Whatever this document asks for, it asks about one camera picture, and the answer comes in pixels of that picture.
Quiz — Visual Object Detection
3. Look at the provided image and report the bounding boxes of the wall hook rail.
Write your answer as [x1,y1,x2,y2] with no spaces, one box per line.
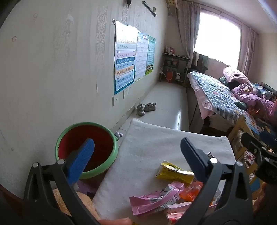
[142,1,157,16]

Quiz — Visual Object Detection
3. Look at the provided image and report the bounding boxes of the window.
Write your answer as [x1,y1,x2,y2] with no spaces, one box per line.
[194,9,242,70]

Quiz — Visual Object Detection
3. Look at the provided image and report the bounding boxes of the large blue-bordered wall poster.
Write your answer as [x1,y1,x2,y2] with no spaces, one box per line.
[114,20,139,96]

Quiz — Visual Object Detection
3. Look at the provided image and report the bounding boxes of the metal shelf rack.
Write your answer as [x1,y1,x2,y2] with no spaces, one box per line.
[159,52,191,84]

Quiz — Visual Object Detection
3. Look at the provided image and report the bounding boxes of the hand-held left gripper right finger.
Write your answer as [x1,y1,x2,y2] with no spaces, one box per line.
[180,137,253,225]

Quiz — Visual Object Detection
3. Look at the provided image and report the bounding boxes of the pink patterned curtain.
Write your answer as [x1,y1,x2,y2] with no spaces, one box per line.
[237,26,260,76]
[176,1,202,67]

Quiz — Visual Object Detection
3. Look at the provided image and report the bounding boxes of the colourful picture book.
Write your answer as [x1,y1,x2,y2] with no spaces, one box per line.
[244,110,269,134]

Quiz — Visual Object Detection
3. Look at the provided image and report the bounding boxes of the yellow snack wrapper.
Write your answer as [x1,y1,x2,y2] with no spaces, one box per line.
[156,160,195,184]

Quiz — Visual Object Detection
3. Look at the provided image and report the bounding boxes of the white towel mat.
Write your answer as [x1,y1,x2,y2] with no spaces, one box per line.
[92,119,236,223]

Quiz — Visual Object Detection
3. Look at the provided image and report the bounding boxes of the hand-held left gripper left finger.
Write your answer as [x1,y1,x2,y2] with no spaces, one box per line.
[23,138,102,225]

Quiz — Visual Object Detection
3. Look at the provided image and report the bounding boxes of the large pink snack wrapper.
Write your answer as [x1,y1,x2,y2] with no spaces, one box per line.
[129,181,184,216]

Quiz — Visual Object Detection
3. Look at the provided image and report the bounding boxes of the pink bed sheet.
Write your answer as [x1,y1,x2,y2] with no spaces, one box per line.
[190,80,215,119]

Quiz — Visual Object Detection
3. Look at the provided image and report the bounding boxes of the purple jacket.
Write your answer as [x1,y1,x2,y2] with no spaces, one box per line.
[233,83,274,117]

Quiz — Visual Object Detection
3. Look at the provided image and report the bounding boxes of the tan plush toy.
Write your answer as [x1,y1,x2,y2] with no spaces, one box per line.
[53,188,102,221]

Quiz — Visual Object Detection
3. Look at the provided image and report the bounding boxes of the small pink white wrapper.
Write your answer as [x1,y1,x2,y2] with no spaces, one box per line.
[164,202,193,223]

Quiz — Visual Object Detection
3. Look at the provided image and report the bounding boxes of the orange snack wrapper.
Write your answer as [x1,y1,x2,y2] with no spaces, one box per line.
[180,181,204,203]

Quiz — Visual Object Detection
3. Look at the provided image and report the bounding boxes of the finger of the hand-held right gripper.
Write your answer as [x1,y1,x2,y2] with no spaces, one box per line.
[259,131,277,149]
[241,132,264,153]

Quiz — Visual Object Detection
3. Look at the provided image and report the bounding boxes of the green-bordered wall poster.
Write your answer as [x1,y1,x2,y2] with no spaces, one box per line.
[145,36,156,76]

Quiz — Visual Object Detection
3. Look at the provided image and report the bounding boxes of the green and red plastic basin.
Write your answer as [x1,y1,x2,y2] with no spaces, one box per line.
[55,122,119,180]

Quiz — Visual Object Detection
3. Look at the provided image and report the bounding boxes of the pale chart wall poster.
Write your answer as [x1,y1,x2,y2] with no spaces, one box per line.
[134,30,150,82]

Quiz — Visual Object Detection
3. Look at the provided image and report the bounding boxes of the patchwork quilt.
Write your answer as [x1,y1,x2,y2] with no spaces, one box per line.
[187,71,249,126]

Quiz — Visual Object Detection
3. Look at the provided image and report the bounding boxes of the wooden chair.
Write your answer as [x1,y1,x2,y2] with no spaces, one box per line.
[227,117,260,195]

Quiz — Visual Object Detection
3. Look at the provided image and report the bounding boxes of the dark hanging clothes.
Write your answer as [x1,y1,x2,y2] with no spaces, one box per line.
[193,52,209,72]

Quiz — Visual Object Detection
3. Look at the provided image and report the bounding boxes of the pink pillow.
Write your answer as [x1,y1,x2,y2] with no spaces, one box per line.
[223,66,249,87]

